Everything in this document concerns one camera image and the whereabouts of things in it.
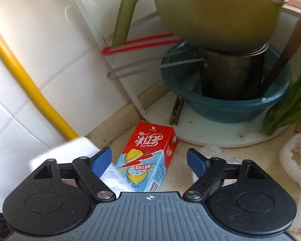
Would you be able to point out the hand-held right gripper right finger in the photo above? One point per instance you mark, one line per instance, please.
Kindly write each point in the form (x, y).
(195, 161)

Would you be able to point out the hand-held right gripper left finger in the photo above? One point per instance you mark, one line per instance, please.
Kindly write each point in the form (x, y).
(101, 161)

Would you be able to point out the red and blue drink carton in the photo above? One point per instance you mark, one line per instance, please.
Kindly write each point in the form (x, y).
(145, 143)

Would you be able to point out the white corner tray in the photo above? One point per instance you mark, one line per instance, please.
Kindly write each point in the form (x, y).
(215, 133)

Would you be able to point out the brown wooden clothespin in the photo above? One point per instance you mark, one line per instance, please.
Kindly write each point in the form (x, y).
(176, 113)

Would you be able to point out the teal plastic basin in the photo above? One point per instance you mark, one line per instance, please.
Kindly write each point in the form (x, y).
(215, 110)

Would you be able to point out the steel pot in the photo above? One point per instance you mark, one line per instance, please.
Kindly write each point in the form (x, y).
(230, 75)

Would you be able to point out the green cucumbers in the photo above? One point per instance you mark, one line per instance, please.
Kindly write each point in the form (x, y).
(286, 110)

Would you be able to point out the yellow pipe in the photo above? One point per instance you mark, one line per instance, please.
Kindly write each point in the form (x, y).
(27, 80)

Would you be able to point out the brown wooden utensil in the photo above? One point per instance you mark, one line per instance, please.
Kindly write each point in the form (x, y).
(281, 62)

